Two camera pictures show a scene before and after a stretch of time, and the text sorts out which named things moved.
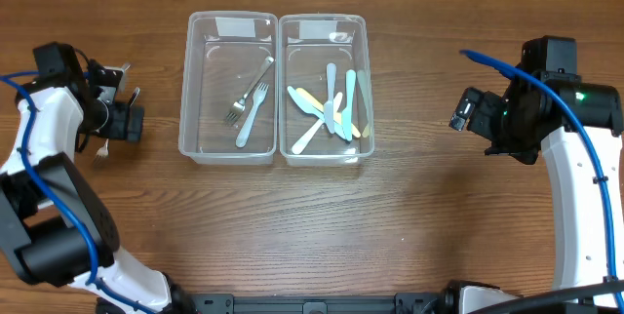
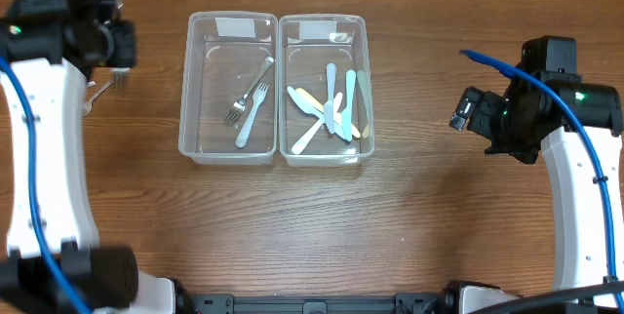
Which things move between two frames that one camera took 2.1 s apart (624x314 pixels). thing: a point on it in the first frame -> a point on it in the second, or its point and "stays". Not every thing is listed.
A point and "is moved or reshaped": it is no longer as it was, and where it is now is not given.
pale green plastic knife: (362, 83) stays
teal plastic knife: (347, 114) stays
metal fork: (239, 106) stays
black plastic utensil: (136, 93) is moved or reshaped
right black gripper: (508, 148) stays
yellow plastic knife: (338, 116) stays
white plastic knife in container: (297, 146) stays
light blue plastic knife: (330, 104) stays
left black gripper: (126, 122) -> (97, 45)
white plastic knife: (308, 107) -> (316, 126)
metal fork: (101, 155) is moved or reshaped
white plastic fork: (258, 98) stays
